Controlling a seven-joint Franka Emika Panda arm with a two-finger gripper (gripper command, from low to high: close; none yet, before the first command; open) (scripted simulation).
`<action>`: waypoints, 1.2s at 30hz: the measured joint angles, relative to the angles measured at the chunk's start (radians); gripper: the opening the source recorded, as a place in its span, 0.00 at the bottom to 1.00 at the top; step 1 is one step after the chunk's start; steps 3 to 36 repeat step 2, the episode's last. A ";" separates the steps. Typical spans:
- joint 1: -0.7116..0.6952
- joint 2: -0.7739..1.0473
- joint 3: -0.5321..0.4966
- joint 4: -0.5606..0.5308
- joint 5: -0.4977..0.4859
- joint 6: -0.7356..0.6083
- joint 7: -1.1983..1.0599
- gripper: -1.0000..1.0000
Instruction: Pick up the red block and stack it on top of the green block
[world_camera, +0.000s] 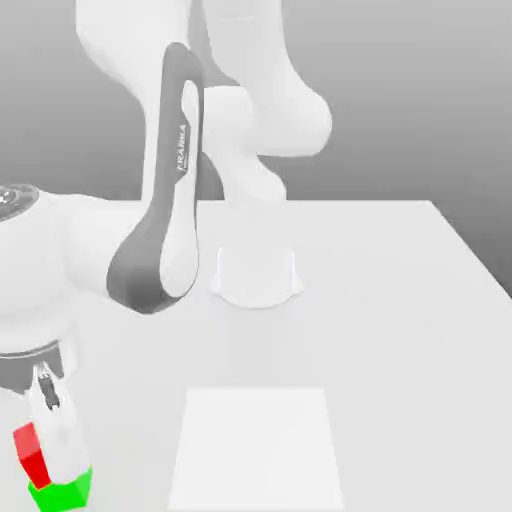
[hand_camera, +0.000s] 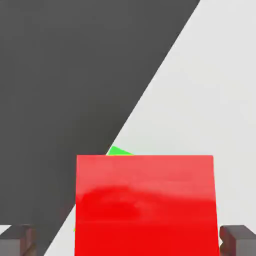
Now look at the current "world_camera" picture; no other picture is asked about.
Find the small red cube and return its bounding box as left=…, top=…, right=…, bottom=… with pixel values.
left=12, top=422, right=52, bottom=492

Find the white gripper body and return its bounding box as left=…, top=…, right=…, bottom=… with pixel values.
left=23, top=360, right=92, bottom=486

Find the small green cube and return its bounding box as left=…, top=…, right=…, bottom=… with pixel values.
left=27, top=465, right=94, bottom=512

